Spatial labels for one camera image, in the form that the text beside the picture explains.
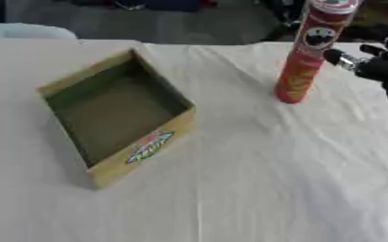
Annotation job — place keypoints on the red cylindrical snack can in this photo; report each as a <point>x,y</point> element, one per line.
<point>306,56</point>

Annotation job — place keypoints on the tan cardboard box green inside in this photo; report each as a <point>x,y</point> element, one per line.
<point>114,116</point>

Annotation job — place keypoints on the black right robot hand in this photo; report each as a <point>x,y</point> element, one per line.
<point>384,67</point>

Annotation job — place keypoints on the pale blue object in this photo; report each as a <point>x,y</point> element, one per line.
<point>20,31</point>

